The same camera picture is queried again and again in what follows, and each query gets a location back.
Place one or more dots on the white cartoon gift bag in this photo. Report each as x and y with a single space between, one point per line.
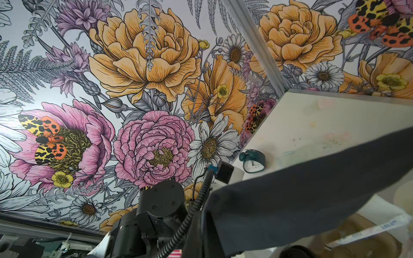
395 243

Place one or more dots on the black napkin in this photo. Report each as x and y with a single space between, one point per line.
306 199

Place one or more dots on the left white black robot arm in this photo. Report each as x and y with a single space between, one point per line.
106 245

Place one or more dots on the white straw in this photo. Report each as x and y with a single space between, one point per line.
395 223

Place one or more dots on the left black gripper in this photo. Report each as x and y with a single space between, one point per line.
180 236

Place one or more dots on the black cup lid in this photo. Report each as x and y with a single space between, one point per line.
297 251

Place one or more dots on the teal alarm clock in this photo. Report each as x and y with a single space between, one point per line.
253 161

